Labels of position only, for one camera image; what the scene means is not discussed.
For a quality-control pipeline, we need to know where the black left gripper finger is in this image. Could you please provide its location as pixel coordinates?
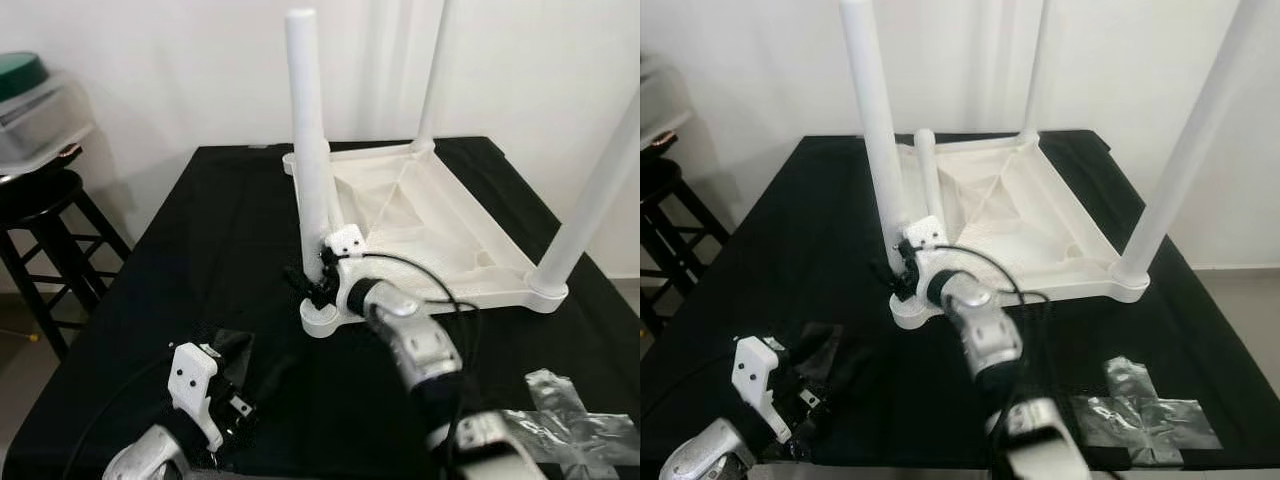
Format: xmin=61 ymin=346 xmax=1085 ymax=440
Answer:
xmin=823 ymin=350 xmax=873 ymax=397
xmin=213 ymin=330 xmax=257 ymax=367
xmin=788 ymin=322 xmax=843 ymax=358
xmin=253 ymin=355 xmax=298 ymax=403

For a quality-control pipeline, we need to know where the black table cloth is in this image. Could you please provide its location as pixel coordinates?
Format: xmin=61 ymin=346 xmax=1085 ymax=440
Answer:
xmin=640 ymin=130 xmax=1280 ymax=471
xmin=0 ymin=135 xmax=641 ymax=480

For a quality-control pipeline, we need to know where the white plastic table top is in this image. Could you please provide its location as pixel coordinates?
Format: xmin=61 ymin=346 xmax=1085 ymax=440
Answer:
xmin=888 ymin=130 xmax=1151 ymax=331
xmin=282 ymin=138 xmax=568 ymax=339

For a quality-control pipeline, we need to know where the black round stool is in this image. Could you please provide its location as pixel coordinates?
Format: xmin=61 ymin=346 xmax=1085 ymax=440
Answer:
xmin=640 ymin=155 xmax=731 ymax=336
xmin=0 ymin=168 xmax=133 ymax=361

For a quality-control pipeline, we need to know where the clear plastic wrap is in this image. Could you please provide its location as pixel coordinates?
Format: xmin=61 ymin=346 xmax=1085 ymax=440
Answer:
xmin=505 ymin=368 xmax=641 ymax=466
xmin=1075 ymin=355 xmax=1223 ymax=466

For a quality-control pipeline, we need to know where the container with green lid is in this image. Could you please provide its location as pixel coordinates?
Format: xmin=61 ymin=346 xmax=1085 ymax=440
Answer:
xmin=0 ymin=52 xmax=47 ymax=101

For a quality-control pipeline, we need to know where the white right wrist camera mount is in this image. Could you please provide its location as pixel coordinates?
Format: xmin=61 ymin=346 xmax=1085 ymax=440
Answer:
xmin=322 ymin=225 xmax=373 ymax=313
xmin=900 ymin=215 xmax=951 ymax=303

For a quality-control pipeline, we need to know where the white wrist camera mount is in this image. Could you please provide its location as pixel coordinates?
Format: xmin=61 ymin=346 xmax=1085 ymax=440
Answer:
xmin=322 ymin=225 xmax=373 ymax=313
xmin=900 ymin=215 xmax=951 ymax=303
xmin=168 ymin=342 xmax=226 ymax=451
xmin=732 ymin=335 xmax=791 ymax=446

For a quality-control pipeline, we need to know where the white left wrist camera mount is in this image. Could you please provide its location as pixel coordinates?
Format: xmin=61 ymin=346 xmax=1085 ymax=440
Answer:
xmin=168 ymin=342 xmax=226 ymax=451
xmin=732 ymin=335 xmax=791 ymax=446

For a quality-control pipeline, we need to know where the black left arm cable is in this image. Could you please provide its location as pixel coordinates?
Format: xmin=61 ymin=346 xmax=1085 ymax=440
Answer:
xmin=640 ymin=350 xmax=741 ymax=421
xmin=60 ymin=360 xmax=176 ymax=480

